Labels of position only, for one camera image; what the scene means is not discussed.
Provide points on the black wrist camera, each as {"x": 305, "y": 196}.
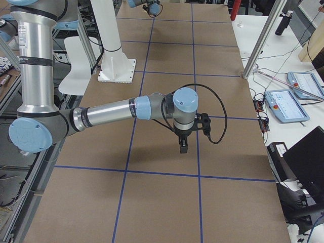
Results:
{"x": 202, "y": 122}

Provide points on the white chair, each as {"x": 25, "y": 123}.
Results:
{"x": 77, "y": 80}

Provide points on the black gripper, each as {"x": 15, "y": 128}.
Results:
{"x": 183, "y": 133}

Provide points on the black laptop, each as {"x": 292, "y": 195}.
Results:
{"x": 303, "y": 161}

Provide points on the white camera mast with base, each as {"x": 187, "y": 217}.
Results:
{"x": 115, "y": 66}

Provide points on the aluminium frame post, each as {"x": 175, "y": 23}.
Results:
{"x": 274, "y": 13}

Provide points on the far blue teach pendant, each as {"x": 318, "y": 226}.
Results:
{"x": 306, "y": 81}

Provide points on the near blue teach pendant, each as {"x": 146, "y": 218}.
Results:
{"x": 285, "y": 106}

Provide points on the black electronics board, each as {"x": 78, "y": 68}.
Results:
{"x": 262, "y": 116}

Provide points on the blue teach pendant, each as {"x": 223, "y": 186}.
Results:
{"x": 285, "y": 106}
{"x": 306, "y": 81}

